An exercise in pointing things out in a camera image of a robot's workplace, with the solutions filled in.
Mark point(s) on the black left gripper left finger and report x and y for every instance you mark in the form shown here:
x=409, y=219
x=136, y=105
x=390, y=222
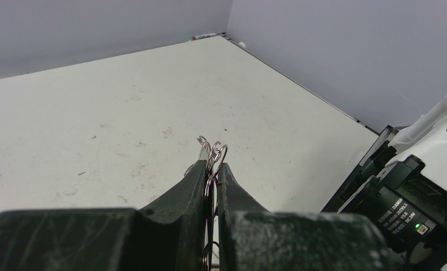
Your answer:
x=167, y=234

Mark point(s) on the red and white marker pen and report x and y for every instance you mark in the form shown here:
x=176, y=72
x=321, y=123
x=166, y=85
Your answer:
x=203, y=36

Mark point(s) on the large metal keyring with rings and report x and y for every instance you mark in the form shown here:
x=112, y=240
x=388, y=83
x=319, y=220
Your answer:
x=213, y=175

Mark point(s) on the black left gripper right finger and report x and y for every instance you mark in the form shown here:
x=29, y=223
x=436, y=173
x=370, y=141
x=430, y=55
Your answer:
x=253, y=238

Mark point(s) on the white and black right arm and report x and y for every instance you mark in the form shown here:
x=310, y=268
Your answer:
x=401, y=186

